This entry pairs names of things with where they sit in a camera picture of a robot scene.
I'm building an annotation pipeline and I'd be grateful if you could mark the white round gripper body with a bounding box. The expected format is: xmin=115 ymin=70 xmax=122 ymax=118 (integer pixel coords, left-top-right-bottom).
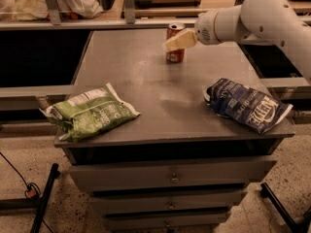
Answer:
xmin=194 ymin=10 xmax=222 ymax=46

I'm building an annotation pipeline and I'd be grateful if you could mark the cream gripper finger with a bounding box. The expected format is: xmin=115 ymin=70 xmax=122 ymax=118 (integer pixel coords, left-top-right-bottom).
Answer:
xmin=162 ymin=28 xmax=198 ymax=52

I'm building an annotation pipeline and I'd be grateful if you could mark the red coke can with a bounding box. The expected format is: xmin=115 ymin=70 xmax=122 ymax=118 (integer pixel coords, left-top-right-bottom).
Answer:
xmin=166 ymin=22 xmax=186 ymax=63

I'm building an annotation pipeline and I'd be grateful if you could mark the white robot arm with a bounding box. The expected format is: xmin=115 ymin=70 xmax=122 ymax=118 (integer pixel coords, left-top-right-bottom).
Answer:
xmin=163 ymin=0 xmax=311 ymax=80

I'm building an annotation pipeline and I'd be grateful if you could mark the blue kettle chip bag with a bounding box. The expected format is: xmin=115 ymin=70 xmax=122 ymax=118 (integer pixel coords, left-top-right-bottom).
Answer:
xmin=203 ymin=78 xmax=293 ymax=135

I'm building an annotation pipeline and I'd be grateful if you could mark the green jalapeno chip bag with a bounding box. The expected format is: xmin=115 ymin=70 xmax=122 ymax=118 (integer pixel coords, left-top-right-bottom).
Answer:
xmin=41 ymin=83 xmax=140 ymax=142

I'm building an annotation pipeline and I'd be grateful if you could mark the white cloth in background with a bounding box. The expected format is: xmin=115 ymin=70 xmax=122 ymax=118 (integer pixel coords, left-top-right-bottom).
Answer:
xmin=0 ymin=0 xmax=103 ymax=21

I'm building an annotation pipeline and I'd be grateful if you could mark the grey drawer cabinet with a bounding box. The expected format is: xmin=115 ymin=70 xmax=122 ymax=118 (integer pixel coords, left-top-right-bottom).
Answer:
xmin=56 ymin=29 xmax=294 ymax=221

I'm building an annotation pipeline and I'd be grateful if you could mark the grey metal railing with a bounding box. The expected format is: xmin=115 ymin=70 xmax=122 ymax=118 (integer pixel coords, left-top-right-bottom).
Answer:
xmin=0 ymin=0 xmax=311 ymax=32

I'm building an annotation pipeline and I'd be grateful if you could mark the top grey drawer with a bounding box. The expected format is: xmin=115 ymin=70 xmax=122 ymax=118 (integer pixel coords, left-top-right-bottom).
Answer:
xmin=69 ymin=155 xmax=276 ymax=192

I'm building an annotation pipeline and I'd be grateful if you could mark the grey drawer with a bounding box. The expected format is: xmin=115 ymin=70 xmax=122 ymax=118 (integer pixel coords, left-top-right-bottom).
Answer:
xmin=69 ymin=155 xmax=276 ymax=192
xmin=104 ymin=210 xmax=230 ymax=231
xmin=89 ymin=188 xmax=247 ymax=215

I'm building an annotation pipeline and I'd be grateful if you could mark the middle grey drawer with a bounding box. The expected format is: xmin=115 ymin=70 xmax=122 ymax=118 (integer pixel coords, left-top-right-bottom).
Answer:
xmin=89 ymin=188 xmax=247 ymax=215

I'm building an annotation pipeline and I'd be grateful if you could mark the bottom grey drawer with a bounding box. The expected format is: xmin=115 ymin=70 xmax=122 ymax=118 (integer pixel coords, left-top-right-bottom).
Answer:
xmin=104 ymin=210 xmax=230 ymax=231

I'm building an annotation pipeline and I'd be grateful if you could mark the black stand right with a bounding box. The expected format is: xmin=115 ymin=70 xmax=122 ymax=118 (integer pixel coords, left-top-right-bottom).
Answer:
xmin=260 ymin=183 xmax=311 ymax=233

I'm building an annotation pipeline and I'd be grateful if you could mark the black stand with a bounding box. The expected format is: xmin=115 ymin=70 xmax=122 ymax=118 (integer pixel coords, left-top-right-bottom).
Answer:
xmin=260 ymin=183 xmax=311 ymax=233
xmin=0 ymin=163 xmax=60 ymax=233

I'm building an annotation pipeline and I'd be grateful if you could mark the black stand left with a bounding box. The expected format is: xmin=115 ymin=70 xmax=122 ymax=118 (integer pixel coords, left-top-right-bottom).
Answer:
xmin=0 ymin=163 xmax=60 ymax=233

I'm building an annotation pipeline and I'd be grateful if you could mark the black cable with orange tag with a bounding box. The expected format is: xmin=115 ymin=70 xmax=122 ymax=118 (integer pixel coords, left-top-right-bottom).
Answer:
xmin=0 ymin=150 xmax=54 ymax=233

